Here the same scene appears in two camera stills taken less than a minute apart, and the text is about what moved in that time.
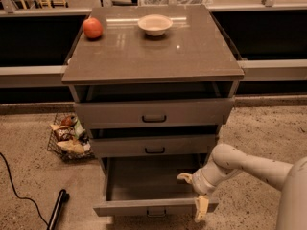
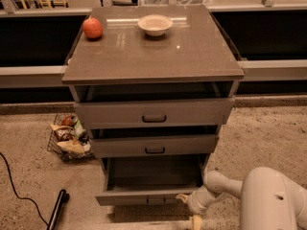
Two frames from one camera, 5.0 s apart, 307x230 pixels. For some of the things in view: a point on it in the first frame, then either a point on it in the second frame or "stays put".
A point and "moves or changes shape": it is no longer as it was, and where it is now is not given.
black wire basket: (70, 139) stays put
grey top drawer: (154, 112) stays put
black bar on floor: (63, 198) stays put
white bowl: (154, 25) stays put
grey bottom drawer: (150, 186) moves or changes shape
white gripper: (199, 182) to (194, 204)
